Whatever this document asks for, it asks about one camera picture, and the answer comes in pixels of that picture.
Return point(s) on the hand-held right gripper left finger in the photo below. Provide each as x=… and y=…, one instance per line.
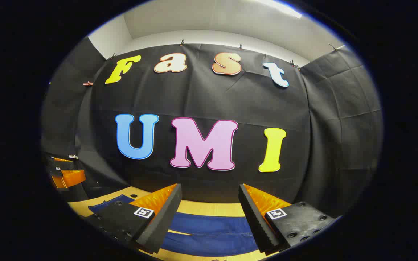
x=165, y=214

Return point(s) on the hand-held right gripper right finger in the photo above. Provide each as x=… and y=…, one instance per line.
x=254, y=217

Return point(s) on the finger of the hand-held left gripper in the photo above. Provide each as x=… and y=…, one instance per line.
x=73, y=177
x=63, y=164

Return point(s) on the blue denim jeans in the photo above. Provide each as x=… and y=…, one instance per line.
x=209, y=232

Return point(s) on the silver cloth clip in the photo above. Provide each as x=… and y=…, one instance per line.
x=73, y=156

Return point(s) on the black backdrop cloth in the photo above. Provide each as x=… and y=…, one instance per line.
x=201, y=94

